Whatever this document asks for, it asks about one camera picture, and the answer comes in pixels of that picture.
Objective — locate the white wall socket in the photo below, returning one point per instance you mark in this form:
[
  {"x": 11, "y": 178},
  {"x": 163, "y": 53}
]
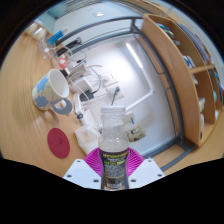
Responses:
[
  {"x": 109, "y": 79},
  {"x": 120, "y": 94}
]

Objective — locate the white power adapter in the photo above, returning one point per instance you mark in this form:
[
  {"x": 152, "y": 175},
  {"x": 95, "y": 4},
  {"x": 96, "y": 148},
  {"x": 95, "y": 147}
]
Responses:
[{"x": 82, "y": 84}]

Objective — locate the grey metal desk frame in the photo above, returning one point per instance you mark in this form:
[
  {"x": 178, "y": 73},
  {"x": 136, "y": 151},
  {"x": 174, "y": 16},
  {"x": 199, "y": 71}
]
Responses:
[{"x": 166, "y": 90}]

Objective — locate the round white small object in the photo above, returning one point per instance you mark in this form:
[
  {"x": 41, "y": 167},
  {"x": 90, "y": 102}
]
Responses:
[
  {"x": 39, "y": 33},
  {"x": 31, "y": 27}
]

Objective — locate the clear plastic bottle dark label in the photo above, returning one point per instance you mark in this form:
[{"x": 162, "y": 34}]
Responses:
[{"x": 113, "y": 160}]

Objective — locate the flat round red coaster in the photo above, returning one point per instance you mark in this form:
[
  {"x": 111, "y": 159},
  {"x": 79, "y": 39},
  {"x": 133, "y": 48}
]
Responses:
[{"x": 58, "y": 142}]

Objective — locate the cream mug blue map print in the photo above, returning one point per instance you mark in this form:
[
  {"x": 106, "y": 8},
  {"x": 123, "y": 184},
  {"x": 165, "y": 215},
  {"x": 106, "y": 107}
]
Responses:
[{"x": 46, "y": 91}]

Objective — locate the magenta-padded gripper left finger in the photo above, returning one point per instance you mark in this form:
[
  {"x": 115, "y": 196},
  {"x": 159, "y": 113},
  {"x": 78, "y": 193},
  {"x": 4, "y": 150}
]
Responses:
[{"x": 80, "y": 173}]

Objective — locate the white desk lamp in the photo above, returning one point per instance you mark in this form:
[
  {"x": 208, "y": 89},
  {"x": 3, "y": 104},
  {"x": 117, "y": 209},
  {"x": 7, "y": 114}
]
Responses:
[{"x": 133, "y": 55}]

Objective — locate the wooden shelf unit with items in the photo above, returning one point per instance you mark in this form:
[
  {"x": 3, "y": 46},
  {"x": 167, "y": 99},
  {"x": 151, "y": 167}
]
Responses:
[{"x": 173, "y": 83}]

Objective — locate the white tissue pack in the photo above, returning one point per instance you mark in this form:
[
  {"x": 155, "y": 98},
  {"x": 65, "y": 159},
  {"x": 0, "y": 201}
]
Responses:
[{"x": 87, "y": 138}]

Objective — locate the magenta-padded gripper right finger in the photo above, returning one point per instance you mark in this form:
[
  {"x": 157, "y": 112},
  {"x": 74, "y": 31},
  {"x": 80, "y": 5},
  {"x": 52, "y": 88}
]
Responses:
[{"x": 146, "y": 172}]

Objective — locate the black handheld device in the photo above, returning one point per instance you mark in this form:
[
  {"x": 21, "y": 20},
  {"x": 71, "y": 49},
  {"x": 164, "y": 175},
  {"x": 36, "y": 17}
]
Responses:
[{"x": 68, "y": 46}]

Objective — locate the blue tube white cap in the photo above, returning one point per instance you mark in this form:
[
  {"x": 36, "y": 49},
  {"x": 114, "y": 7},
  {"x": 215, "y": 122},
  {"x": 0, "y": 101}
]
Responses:
[{"x": 57, "y": 36}]

